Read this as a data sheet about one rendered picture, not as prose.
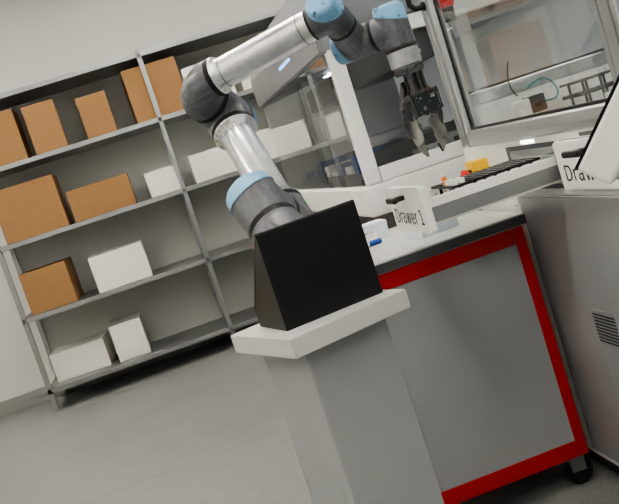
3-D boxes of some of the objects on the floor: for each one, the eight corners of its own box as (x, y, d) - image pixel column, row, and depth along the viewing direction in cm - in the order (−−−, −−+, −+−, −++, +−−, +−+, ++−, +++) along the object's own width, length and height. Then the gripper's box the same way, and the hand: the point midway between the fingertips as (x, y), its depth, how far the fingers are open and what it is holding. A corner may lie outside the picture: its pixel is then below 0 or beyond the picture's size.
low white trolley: (402, 563, 230) (312, 286, 222) (352, 486, 292) (279, 266, 283) (604, 483, 238) (523, 212, 230) (514, 424, 299) (447, 208, 291)
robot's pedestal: (409, 707, 174) (287, 341, 165) (332, 654, 200) (223, 337, 192) (519, 627, 188) (412, 286, 179) (433, 587, 214) (336, 289, 206)
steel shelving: (55, 412, 563) (-58, 107, 541) (63, 395, 612) (-40, 114, 589) (570, 229, 614) (487, -57, 592) (540, 227, 662) (462, -38, 640)
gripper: (391, 72, 204) (422, 160, 207) (435, 56, 206) (465, 144, 208) (382, 77, 213) (412, 162, 215) (425, 62, 214) (453, 146, 216)
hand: (433, 148), depth 214 cm, fingers open, 3 cm apart
